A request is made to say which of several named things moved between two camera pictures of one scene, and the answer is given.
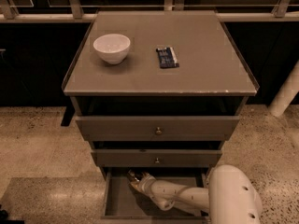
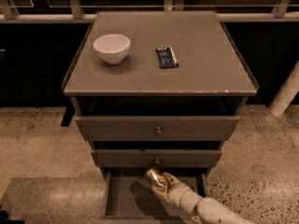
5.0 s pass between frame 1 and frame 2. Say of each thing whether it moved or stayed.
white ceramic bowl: stayed
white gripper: moved
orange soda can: moved
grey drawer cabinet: stayed
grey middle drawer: stayed
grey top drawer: stayed
